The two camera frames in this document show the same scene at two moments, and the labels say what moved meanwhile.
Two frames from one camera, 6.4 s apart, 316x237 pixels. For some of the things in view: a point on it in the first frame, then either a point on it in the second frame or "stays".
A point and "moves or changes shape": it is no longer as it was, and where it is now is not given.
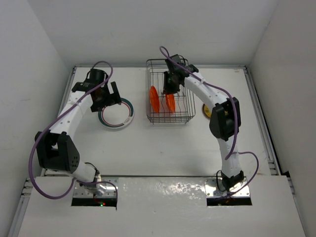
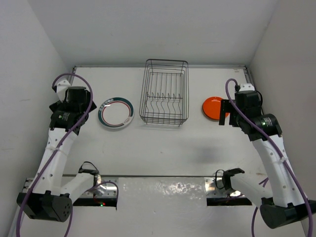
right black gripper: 169,89 → 225,108
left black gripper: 112,98 → 58,105
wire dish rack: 175,108 moves or changes shape
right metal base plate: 214,188 stays
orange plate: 155,98 moves or changes shape
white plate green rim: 117,116 stays
